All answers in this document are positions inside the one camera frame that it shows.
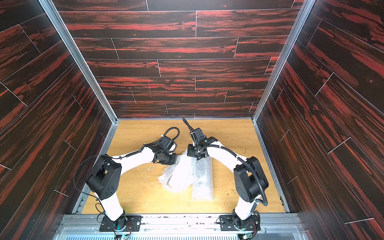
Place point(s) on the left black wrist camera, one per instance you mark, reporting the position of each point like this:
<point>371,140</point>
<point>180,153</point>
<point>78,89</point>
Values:
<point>167,144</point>

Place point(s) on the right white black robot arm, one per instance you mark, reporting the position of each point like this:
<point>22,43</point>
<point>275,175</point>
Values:
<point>250,181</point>

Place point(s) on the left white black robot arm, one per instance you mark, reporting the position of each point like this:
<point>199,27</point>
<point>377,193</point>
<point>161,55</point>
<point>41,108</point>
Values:
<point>105,177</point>

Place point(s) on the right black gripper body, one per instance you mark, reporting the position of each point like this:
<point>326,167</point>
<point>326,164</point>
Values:
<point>194,151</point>

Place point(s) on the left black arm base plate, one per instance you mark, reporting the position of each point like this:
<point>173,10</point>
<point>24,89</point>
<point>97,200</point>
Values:
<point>132,223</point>

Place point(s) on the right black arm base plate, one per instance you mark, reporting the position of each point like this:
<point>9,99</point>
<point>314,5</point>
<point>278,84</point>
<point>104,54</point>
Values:
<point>229,222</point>

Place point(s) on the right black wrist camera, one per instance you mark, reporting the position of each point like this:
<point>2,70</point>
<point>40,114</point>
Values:
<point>200,139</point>

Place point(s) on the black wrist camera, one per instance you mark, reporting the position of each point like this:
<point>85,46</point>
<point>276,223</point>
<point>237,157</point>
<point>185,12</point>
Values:
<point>200,139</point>
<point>167,144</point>

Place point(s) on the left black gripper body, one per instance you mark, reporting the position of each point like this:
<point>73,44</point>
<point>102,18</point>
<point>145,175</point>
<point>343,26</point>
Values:
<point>169,159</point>

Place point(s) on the aluminium front rail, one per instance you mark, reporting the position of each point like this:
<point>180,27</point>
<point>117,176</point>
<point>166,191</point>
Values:
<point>182,227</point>

